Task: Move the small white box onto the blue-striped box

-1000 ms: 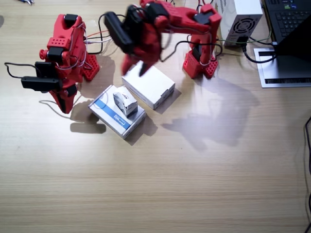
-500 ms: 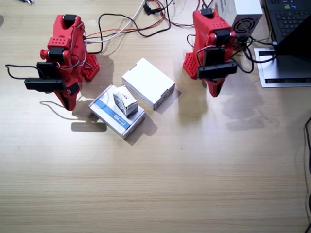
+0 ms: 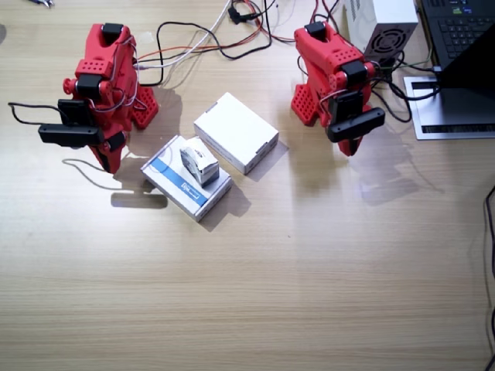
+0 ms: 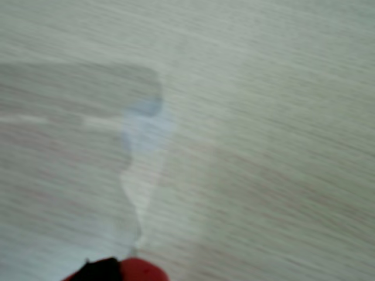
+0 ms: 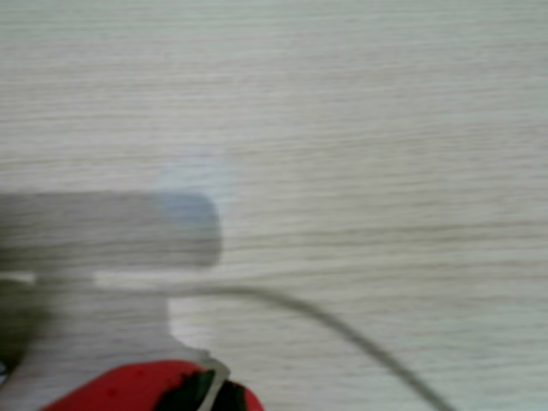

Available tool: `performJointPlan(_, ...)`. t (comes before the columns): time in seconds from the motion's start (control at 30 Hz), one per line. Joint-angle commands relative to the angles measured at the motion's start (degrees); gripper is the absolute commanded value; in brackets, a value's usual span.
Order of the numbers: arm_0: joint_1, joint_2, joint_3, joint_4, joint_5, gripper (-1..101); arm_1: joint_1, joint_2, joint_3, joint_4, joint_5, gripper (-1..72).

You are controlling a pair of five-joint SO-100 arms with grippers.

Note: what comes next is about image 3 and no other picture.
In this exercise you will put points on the white box with blue stripe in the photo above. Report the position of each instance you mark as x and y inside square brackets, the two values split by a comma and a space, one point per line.
[174, 181]

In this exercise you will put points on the small white box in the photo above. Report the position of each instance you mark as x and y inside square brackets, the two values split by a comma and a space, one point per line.
[201, 164]

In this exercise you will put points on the red robot arm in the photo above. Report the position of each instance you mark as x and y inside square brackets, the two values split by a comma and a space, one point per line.
[104, 50]
[328, 54]

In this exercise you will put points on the plain white box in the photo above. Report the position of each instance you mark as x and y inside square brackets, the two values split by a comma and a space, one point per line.
[236, 127]

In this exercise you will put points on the white power supply unit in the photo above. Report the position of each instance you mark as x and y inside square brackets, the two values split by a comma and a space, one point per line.
[390, 15]

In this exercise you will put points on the black monitor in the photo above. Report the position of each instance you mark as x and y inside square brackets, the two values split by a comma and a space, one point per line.
[475, 65]

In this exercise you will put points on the black laptop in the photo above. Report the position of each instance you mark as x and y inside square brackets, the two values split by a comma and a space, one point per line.
[456, 27]

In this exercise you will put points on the pliers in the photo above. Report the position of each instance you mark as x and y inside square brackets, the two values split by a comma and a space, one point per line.
[47, 3]

